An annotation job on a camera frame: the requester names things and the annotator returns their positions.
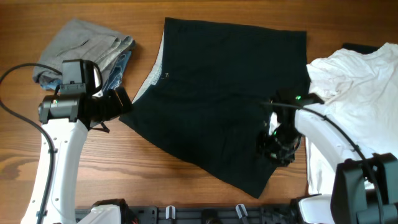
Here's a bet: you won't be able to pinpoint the black shorts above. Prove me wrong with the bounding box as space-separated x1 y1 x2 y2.
120 18 310 198

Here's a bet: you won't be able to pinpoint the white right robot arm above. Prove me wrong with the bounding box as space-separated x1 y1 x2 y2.
260 103 397 223

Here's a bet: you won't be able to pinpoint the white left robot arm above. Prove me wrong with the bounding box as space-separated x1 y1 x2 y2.
21 87 131 223

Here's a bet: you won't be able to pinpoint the folded blue denim jeans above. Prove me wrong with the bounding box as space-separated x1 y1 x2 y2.
39 51 131 92

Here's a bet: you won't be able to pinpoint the folded grey garment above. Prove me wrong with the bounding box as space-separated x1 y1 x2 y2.
39 19 136 72

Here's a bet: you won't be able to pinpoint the white t-shirt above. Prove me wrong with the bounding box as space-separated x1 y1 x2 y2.
269 42 398 195

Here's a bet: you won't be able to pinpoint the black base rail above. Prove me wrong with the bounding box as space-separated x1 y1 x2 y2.
74 198 299 224

